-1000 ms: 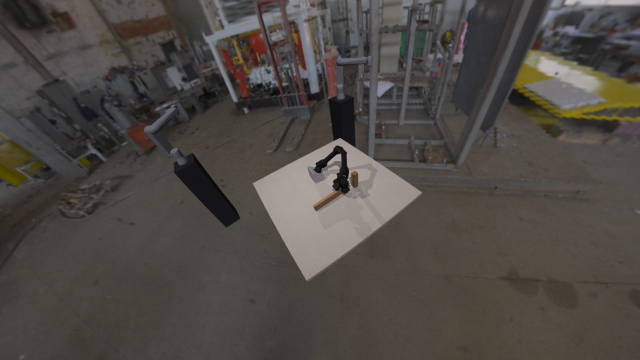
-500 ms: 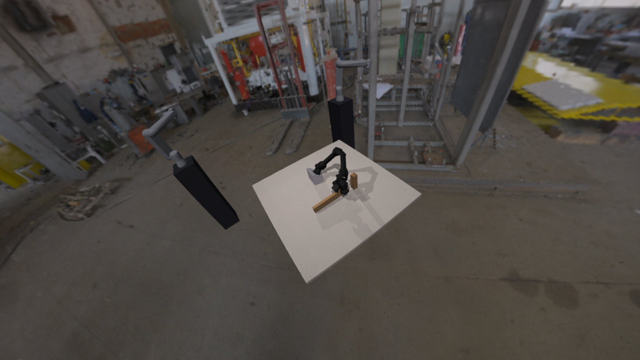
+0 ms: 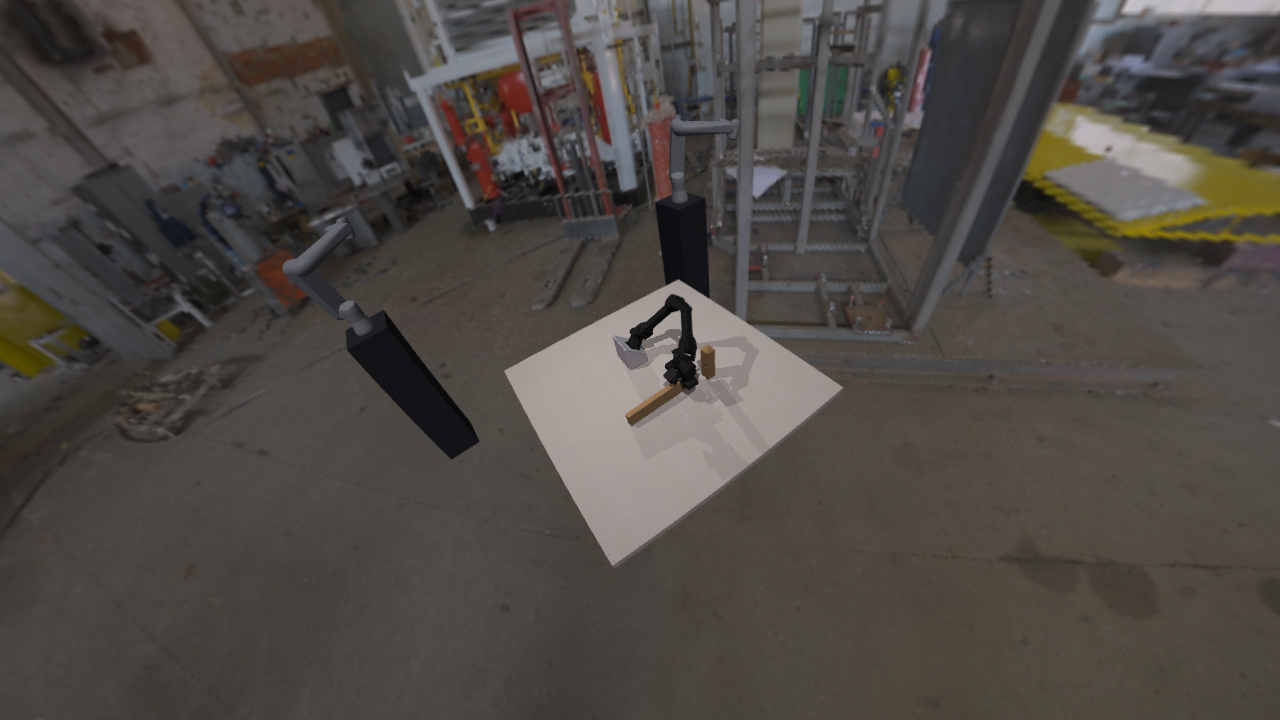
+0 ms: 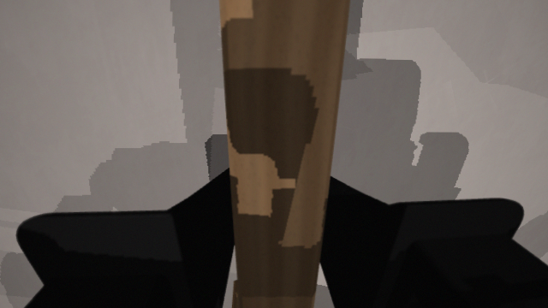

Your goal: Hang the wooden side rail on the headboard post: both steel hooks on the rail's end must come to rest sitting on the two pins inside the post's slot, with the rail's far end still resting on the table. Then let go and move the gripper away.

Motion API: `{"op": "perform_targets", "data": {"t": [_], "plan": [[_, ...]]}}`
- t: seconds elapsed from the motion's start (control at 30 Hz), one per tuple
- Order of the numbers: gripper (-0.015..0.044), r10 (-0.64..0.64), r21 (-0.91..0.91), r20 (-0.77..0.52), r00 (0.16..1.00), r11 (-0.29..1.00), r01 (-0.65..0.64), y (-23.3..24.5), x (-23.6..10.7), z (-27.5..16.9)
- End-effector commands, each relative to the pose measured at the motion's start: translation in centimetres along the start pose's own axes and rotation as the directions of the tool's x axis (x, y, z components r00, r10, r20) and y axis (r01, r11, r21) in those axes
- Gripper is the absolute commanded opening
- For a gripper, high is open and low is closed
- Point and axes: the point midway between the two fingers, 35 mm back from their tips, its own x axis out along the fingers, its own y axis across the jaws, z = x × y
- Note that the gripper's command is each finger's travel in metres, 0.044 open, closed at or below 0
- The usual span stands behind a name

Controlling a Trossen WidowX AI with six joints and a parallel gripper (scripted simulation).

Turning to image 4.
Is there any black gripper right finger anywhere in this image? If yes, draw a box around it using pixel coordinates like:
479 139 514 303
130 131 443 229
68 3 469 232
319 176 524 308

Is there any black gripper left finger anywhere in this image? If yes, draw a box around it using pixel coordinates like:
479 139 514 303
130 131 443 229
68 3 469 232
16 168 235 308

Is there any wooden post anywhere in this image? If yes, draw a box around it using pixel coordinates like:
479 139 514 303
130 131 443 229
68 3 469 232
232 280 240 308

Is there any brown wooden board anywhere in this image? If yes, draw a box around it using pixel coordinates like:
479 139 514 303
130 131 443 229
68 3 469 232
219 0 350 308

